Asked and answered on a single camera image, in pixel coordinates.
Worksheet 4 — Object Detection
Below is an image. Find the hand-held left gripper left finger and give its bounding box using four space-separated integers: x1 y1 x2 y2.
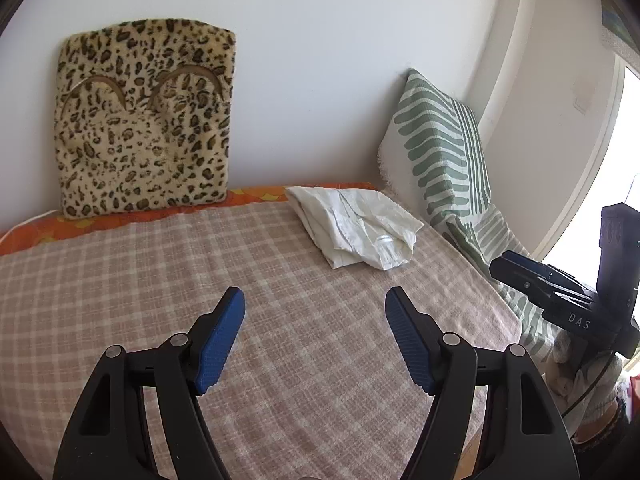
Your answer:
52 286 247 480

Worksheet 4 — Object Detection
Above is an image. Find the person's right forearm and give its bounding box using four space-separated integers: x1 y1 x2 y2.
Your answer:
575 405 632 461

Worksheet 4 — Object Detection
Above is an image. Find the orange patterned bed sheet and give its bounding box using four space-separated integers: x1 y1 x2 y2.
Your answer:
0 182 381 256

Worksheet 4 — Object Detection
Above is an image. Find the pink plaid blanket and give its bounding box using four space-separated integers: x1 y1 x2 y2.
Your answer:
0 200 526 480

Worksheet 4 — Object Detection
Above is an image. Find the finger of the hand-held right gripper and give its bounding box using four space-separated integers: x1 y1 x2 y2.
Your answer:
501 251 599 297
489 259 595 312

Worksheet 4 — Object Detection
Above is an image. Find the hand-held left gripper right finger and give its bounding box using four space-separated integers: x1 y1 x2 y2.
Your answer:
385 286 581 480

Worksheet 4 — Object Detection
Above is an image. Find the leopard print cushion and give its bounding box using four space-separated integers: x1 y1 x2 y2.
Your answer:
54 17 237 220

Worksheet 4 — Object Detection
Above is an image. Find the white long-sleeved shirt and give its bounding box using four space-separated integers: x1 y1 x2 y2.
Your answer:
285 186 426 272

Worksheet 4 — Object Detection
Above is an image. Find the person's right hand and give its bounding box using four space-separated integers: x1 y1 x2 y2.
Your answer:
545 332 631 431

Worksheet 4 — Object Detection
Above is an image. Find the green striped throw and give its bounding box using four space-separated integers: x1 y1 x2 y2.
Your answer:
442 207 563 361

